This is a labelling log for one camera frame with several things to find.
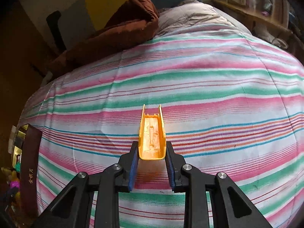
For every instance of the wooden shelf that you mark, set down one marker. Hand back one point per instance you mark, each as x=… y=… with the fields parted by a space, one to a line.
x=237 y=8

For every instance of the black rolled mat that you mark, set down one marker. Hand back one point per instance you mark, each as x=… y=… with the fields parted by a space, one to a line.
x=54 y=28

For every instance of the grey yellow blue headboard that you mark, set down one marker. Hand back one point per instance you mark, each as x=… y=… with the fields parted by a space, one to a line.
x=106 y=2

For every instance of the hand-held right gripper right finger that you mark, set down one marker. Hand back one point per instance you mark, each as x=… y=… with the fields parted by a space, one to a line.
x=170 y=171

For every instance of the white quilt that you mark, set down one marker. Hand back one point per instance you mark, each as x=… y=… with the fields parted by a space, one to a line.
x=197 y=16

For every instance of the magenta toy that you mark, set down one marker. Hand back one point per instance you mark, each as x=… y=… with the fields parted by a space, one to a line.
x=14 y=185

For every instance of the wooden wardrobe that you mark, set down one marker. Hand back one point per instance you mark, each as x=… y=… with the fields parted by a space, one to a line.
x=14 y=76

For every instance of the purple small package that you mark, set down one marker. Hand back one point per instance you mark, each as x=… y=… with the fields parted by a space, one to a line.
x=251 y=2

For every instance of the white bag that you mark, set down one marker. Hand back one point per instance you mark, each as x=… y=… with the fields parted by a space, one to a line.
x=280 y=42

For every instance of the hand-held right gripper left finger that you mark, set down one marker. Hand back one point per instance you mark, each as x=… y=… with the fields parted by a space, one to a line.
x=133 y=168

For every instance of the orange toy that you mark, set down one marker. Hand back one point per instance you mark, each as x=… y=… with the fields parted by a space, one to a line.
x=152 y=135

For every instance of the brown quilt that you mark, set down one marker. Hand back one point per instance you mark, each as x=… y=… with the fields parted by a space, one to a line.
x=128 y=28

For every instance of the gold tin box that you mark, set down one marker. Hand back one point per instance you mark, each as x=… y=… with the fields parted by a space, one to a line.
x=30 y=161

